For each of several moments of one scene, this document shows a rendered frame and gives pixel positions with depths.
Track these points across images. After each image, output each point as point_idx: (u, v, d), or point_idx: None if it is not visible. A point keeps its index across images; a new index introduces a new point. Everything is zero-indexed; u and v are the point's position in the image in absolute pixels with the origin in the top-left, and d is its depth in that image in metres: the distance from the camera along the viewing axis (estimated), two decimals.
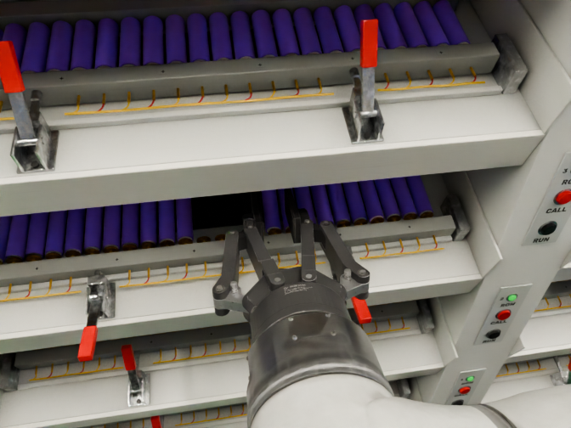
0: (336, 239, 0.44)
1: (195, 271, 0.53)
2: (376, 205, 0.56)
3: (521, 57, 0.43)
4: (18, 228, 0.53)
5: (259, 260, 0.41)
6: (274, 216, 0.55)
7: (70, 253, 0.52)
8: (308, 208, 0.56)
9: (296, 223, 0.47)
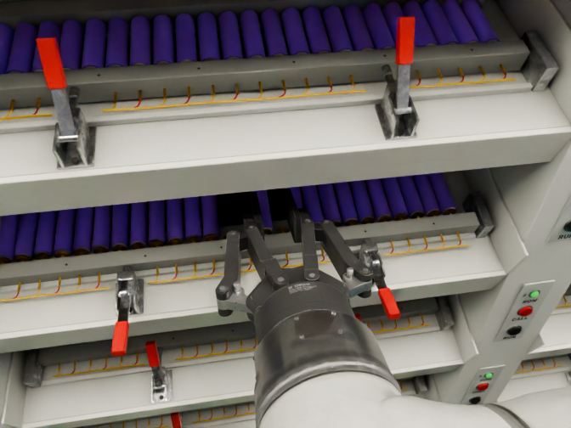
0: (338, 239, 0.44)
1: (221, 267, 0.53)
2: (400, 201, 0.57)
3: (551, 54, 0.44)
4: (46, 224, 0.53)
5: (262, 260, 0.41)
6: None
7: (98, 250, 0.52)
8: (332, 205, 0.56)
9: (297, 223, 0.48)
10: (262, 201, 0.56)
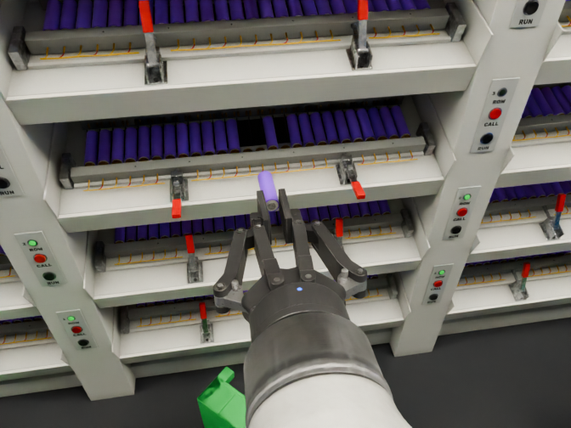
0: None
1: (241, 172, 0.75)
2: (370, 129, 0.79)
3: (463, 17, 0.66)
4: (118, 142, 0.75)
5: None
6: (297, 136, 0.78)
7: (155, 158, 0.74)
8: (320, 131, 0.78)
9: (268, 240, 0.48)
10: (270, 128, 0.78)
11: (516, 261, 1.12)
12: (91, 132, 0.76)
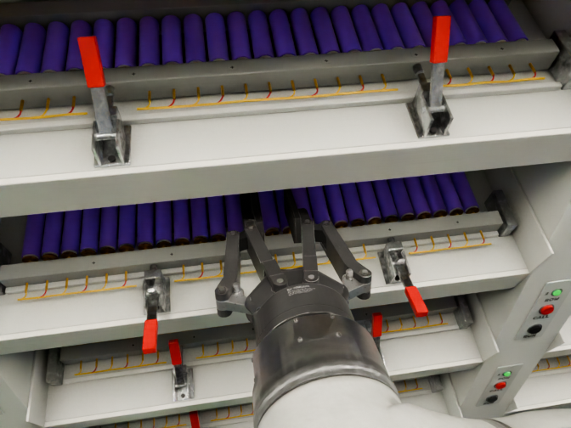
0: (337, 239, 0.44)
1: (246, 266, 0.53)
2: (423, 200, 0.57)
3: None
4: (71, 222, 0.53)
5: (261, 261, 0.42)
6: (325, 211, 0.56)
7: (124, 248, 0.52)
8: (356, 204, 0.56)
9: (297, 223, 0.48)
10: None
11: None
12: None
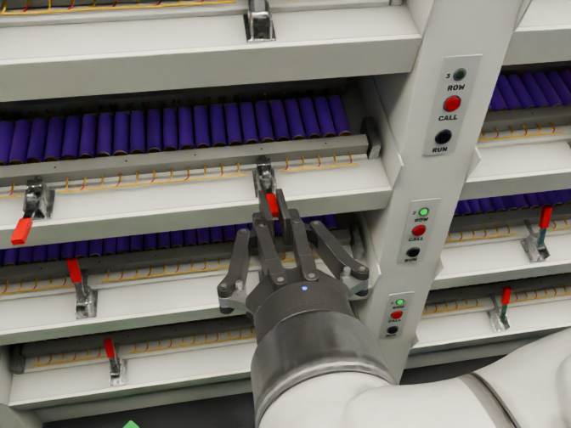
0: None
1: (128, 181, 0.58)
2: (298, 125, 0.62)
3: None
4: None
5: None
6: (204, 134, 0.60)
7: (14, 163, 0.57)
8: (234, 127, 0.61)
9: None
10: (169, 124, 0.61)
11: (496, 282, 0.94)
12: None
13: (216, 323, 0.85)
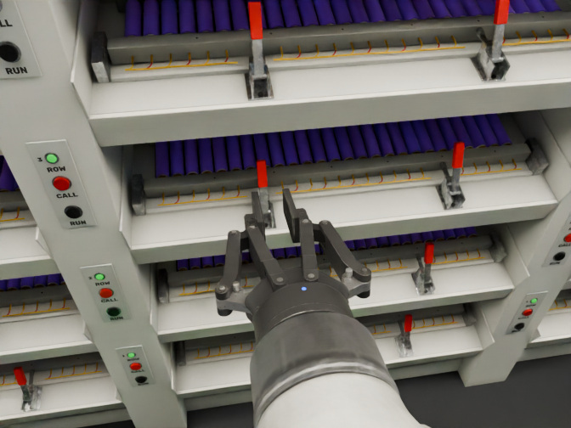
0: None
1: (332, 195, 0.67)
2: (467, 137, 0.71)
3: None
4: (192, 152, 0.68)
5: None
6: (390, 145, 0.70)
7: (235, 171, 0.67)
8: (414, 139, 0.71)
9: None
10: (358, 137, 0.70)
11: None
12: (161, 141, 0.68)
13: None
